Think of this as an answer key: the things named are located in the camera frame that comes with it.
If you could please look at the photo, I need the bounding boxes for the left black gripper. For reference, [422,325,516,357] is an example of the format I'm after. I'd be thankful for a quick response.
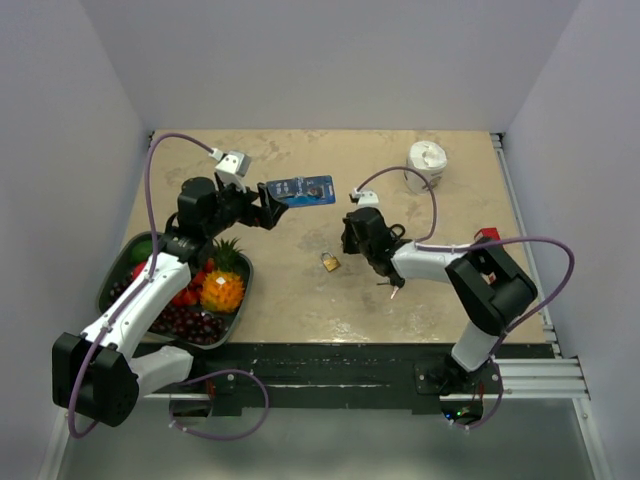
[205,177,287,238]

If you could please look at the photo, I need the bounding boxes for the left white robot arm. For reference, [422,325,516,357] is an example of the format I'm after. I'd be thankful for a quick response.
[52,177,288,438]

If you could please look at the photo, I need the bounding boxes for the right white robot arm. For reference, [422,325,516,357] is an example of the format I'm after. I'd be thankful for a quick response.
[341,207,538,395]

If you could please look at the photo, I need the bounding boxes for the brass padlock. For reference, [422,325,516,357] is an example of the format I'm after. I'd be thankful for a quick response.
[320,251,341,272]

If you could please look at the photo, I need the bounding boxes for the blue blister card package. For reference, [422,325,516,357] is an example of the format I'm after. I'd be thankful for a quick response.
[266,175,336,208]

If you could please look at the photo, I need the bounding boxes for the bunch of black keys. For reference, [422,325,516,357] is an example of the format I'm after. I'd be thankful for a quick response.
[377,279,404,300]

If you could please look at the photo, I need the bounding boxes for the orange spiky fruit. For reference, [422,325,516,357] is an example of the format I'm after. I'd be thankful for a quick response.
[200,270,245,314]

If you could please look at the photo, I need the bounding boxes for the white paper roll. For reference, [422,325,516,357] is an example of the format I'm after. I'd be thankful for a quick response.
[404,140,448,195]

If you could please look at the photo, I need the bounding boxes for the red strawberries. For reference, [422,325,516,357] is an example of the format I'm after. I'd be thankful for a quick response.
[171,258,215,307]

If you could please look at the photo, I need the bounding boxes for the dark green fruit tray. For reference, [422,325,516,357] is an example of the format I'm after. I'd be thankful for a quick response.
[97,232,253,348]

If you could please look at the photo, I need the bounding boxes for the green lime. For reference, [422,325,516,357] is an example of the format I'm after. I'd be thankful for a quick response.
[130,240,153,265]

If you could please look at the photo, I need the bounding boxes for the purple grapes bunch front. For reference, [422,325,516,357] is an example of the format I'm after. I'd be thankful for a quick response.
[148,305,227,346]

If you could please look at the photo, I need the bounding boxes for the red apple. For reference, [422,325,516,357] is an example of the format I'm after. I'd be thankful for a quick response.
[132,262,146,279]

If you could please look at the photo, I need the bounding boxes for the red box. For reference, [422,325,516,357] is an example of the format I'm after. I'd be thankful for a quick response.
[474,227,501,246]

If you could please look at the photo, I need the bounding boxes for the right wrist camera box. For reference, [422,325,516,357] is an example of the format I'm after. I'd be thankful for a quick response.
[349,188,379,208]

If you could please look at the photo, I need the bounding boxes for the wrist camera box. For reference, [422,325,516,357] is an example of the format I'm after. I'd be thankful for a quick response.
[209,148,251,191]
[349,188,379,208]

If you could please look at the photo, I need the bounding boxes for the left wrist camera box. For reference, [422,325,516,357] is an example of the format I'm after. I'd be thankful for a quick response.
[209,148,251,191]

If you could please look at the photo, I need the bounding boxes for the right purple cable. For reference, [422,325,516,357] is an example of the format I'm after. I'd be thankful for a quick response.
[357,165,576,431]

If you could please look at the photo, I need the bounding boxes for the purple cable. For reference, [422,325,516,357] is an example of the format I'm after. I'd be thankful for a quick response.
[64,132,271,441]
[357,165,576,431]

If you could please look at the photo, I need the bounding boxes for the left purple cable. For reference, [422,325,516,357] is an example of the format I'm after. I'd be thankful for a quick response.
[64,132,271,441]

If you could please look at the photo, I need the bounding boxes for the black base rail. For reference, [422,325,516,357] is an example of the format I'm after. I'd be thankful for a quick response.
[134,342,556,419]

